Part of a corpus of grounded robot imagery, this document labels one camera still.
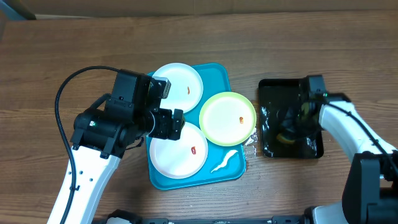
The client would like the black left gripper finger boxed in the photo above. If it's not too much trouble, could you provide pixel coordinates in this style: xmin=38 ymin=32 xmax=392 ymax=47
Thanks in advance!
xmin=169 ymin=123 xmax=183 ymax=141
xmin=173 ymin=109 xmax=185 ymax=124

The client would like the green yellow sponge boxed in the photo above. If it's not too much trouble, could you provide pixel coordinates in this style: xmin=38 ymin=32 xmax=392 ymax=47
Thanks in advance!
xmin=276 ymin=133 xmax=296 ymax=144

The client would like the white plate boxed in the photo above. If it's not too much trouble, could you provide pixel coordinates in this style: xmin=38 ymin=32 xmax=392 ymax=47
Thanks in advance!
xmin=152 ymin=63 xmax=203 ymax=113
xmin=149 ymin=123 xmax=208 ymax=179

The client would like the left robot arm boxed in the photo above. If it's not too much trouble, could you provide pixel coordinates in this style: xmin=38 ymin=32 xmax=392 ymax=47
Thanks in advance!
xmin=48 ymin=66 xmax=185 ymax=223

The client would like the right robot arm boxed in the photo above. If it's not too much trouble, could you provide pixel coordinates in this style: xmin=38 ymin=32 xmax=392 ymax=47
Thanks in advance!
xmin=277 ymin=75 xmax=397 ymax=224

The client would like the black rectangular tray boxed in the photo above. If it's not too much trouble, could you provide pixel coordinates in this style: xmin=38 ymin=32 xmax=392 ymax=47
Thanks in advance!
xmin=258 ymin=78 xmax=324 ymax=159

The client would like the teal plastic tray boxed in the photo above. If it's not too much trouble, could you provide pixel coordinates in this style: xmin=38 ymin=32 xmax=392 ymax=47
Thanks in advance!
xmin=148 ymin=63 xmax=246 ymax=190

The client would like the light green plate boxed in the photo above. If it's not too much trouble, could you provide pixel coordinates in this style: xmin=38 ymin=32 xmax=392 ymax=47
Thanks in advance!
xmin=199 ymin=91 xmax=257 ymax=146

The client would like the white soap smear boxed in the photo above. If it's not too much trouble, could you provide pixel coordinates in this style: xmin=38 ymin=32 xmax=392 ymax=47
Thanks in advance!
xmin=211 ymin=150 xmax=238 ymax=173

